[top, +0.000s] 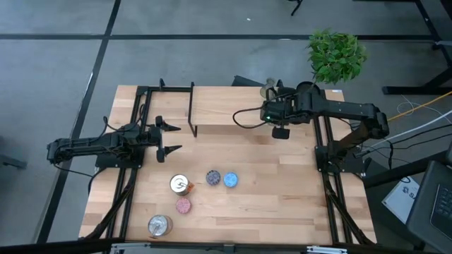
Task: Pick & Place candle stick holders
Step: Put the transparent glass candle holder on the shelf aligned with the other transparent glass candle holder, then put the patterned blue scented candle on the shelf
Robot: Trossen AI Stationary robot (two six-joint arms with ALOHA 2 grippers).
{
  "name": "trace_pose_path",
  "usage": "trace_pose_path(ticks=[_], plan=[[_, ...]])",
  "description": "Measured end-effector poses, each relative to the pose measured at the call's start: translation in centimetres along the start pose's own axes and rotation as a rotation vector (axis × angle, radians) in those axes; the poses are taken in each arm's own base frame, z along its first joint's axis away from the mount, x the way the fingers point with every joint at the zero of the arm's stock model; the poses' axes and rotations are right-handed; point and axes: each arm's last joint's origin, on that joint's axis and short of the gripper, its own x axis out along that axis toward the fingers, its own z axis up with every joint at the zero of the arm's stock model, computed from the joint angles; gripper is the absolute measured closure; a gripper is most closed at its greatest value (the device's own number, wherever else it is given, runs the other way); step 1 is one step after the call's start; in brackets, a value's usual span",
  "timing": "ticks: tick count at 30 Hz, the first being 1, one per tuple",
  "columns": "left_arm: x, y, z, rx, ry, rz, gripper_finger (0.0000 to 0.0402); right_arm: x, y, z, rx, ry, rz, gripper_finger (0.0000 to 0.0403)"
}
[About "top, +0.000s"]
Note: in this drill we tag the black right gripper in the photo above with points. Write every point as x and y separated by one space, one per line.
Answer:
291 107

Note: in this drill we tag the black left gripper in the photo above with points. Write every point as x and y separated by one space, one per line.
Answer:
155 135

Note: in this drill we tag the silver candle tin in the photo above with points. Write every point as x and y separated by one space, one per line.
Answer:
159 225
180 184

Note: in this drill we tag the dark floral round candle tin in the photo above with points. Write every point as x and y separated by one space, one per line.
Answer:
213 177

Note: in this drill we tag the pink patterned round candle tin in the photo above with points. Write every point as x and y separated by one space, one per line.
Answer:
183 205

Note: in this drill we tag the blue patterned round candle tin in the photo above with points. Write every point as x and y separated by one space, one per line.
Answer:
231 180

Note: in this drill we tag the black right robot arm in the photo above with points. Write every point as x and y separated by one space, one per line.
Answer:
349 107

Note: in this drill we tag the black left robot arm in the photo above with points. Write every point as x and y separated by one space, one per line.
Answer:
88 144

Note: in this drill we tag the black plant pot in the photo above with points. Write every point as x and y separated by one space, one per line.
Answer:
306 85

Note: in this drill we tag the black flat panel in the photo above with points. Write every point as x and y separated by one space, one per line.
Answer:
243 82

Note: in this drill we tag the wooden shelf riser, black legs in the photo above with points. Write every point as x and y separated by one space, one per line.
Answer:
219 106

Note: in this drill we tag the green leafy plant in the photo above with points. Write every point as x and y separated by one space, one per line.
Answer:
335 56

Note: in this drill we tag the black stand leg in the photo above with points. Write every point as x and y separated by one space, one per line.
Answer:
295 8

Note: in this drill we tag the black side desk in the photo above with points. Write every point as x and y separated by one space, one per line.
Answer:
395 173

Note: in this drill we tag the white printed paper sheet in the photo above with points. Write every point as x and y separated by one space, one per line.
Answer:
399 201

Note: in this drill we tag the grey chair base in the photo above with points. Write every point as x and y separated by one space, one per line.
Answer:
10 162

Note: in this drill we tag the dark grey laptop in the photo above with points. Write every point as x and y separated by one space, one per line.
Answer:
431 204

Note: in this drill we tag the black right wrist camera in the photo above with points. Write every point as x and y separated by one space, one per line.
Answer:
272 111

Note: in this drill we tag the black aluminium table frame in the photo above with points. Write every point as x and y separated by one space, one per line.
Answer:
169 89

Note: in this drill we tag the silver aluminium bracket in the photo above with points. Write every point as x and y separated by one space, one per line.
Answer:
130 248
326 250

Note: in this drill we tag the black desk frame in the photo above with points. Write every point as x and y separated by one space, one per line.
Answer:
406 90

